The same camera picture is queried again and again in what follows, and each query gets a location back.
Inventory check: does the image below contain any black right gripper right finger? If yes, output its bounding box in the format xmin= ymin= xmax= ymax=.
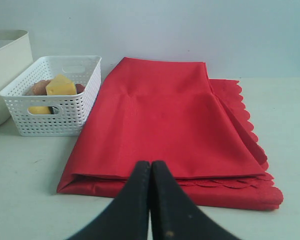
xmin=149 ymin=160 xmax=238 ymax=240

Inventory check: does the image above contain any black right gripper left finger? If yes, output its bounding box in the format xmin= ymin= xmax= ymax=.
xmin=69 ymin=161 xmax=151 ymax=240

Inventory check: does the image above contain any red tablecloth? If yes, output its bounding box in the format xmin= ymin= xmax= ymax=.
xmin=56 ymin=57 xmax=284 ymax=211

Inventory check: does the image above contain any red sausage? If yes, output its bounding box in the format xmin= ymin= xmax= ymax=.
xmin=75 ymin=83 xmax=85 ymax=94

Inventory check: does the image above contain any yellow lemon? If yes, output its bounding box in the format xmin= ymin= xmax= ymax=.
xmin=28 ymin=106 xmax=51 ymax=115

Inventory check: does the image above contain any yellow cheese wedge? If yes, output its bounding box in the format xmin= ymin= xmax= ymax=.
xmin=45 ymin=74 xmax=77 ymax=96

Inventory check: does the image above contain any bread piece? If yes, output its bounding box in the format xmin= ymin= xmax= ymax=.
xmin=26 ymin=79 xmax=51 ymax=96

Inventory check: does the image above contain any blue white milk carton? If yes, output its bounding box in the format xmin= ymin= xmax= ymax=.
xmin=50 ymin=106 xmax=60 ymax=115

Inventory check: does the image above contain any white perforated plastic basket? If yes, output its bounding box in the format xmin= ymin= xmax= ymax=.
xmin=0 ymin=55 xmax=102 ymax=137

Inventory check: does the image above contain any cream plastic bin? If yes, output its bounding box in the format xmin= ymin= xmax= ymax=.
xmin=0 ymin=29 xmax=33 ymax=125

